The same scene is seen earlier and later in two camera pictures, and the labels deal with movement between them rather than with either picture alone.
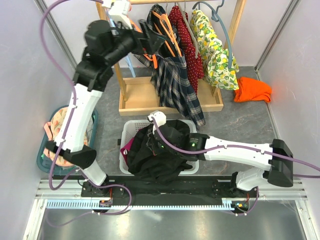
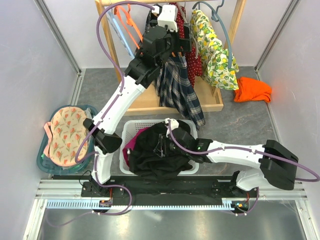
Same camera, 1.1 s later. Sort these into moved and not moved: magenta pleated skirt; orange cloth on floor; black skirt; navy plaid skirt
Moved: magenta pleated skirt
Not moved: orange cloth on floor; black skirt; navy plaid skirt
